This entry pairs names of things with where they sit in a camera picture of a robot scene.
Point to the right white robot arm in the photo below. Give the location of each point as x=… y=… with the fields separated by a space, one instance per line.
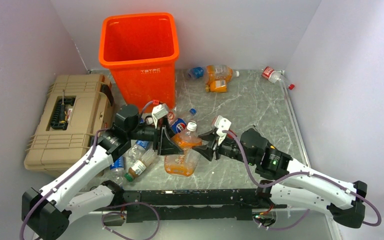
x=284 y=180

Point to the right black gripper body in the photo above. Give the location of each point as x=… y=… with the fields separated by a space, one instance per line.
x=224 y=149

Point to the pepsi bottle centre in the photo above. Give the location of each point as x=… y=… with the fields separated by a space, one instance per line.
x=182 y=121

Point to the red label bottle far corner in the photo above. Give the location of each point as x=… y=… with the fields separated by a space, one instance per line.
x=277 y=77

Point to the blue label water bottle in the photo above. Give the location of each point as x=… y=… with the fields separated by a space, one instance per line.
x=138 y=149
x=117 y=171

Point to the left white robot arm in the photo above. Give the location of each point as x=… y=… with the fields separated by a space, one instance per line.
x=50 y=210

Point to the red cap clear bottle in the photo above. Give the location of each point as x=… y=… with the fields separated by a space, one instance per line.
x=171 y=117

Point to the black base frame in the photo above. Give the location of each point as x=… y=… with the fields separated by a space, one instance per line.
x=241 y=204

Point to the brown tea bottle green cap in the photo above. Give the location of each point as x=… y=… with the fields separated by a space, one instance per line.
x=140 y=165

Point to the tan tool case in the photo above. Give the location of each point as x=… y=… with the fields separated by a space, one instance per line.
x=76 y=107

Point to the small orange bottle far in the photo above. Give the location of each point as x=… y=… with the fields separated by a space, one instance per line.
x=217 y=86

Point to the blue crushed bottle far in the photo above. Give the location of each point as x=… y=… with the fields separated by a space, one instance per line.
x=195 y=73

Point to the large orange juice bottle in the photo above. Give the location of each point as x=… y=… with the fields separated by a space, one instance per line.
x=219 y=72

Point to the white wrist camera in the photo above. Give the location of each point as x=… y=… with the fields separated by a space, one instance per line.
x=158 y=112
x=221 y=124

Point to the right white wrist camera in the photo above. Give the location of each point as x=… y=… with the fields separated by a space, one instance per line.
x=221 y=124

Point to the blue label water bottle middle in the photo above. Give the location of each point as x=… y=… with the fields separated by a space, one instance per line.
x=138 y=149

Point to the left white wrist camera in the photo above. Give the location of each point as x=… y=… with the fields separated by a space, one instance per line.
x=158 y=112

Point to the orange plastic bin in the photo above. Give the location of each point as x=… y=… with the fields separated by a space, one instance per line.
x=140 y=51

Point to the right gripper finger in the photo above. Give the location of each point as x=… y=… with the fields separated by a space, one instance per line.
x=205 y=151
x=210 y=135

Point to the blue label water bottle left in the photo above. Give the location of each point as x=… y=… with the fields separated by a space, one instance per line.
x=117 y=171

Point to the wide orange label bottle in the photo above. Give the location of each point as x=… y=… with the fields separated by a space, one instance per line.
x=184 y=164

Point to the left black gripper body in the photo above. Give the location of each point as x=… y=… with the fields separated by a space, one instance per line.
x=161 y=122

